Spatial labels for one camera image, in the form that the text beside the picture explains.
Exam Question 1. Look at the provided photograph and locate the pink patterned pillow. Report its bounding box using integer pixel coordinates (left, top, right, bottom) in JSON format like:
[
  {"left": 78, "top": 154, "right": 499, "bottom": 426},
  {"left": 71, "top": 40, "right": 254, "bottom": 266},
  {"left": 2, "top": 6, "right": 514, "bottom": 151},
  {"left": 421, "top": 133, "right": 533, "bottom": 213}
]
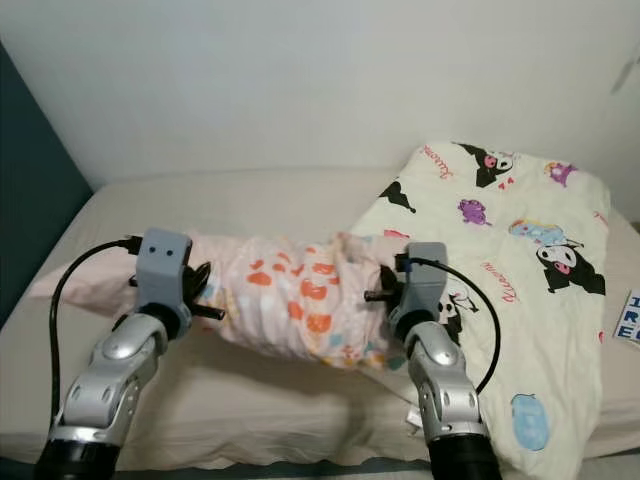
[{"left": 28, "top": 232, "right": 421, "bottom": 371}]

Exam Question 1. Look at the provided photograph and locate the white blue lettered book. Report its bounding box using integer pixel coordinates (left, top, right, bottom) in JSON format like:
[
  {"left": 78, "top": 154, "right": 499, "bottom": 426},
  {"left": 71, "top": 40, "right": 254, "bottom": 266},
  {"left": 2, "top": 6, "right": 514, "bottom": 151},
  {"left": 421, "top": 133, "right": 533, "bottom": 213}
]
[{"left": 615, "top": 290, "right": 640, "bottom": 347}]

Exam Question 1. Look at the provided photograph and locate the mattress with beige sheet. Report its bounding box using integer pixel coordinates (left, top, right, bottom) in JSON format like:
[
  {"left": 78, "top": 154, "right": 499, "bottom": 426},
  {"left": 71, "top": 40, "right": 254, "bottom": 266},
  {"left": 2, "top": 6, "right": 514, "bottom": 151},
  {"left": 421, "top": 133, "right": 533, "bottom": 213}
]
[{"left": 0, "top": 165, "right": 640, "bottom": 473}]

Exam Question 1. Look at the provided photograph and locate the cream cartoon print quilt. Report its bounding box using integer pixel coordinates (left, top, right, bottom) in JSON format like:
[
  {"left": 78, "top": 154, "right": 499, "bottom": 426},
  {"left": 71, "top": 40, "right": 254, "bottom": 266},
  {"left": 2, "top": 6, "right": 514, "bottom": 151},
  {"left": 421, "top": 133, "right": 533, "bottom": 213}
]
[{"left": 345, "top": 140, "right": 611, "bottom": 479}]

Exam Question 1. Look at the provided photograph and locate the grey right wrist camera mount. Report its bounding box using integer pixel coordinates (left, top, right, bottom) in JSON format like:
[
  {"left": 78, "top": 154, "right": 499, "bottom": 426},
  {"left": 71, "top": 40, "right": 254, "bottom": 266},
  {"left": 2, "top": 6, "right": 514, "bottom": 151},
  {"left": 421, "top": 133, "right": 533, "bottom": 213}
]
[{"left": 390, "top": 242, "right": 449, "bottom": 338}]

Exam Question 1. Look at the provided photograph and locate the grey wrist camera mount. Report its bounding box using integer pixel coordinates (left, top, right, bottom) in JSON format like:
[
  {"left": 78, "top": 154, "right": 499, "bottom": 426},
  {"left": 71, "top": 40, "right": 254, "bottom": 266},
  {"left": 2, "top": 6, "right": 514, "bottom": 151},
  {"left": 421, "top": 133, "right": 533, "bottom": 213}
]
[
  {"left": 138, "top": 228, "right": 194, "bottom": 316},
  {"left": 390, "top": 242, "right": 449, "bottom": 338}
]

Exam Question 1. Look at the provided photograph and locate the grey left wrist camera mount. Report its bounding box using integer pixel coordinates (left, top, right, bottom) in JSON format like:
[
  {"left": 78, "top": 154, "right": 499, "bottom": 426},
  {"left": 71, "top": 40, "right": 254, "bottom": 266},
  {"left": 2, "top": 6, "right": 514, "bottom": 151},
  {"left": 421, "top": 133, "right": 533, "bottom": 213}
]
[{"left": 138, "top": 228, "right": 194, "bottom": 316}]

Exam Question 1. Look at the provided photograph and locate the teal bed frame base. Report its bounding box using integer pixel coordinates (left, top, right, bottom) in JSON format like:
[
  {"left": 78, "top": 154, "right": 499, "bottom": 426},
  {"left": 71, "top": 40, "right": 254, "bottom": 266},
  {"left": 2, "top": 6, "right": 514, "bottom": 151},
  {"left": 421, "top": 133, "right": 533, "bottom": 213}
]
[{"left": 0, "top": 460, "right": 441, "bottom": 480}]

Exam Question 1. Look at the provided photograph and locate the grey hanging pull cord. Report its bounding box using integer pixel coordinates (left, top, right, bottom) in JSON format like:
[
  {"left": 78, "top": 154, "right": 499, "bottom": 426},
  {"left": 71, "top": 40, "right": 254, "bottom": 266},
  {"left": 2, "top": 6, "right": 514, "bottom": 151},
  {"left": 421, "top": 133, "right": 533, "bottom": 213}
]
[{"left": 610, "top": 52, "right": 640, "bottom": 97}]

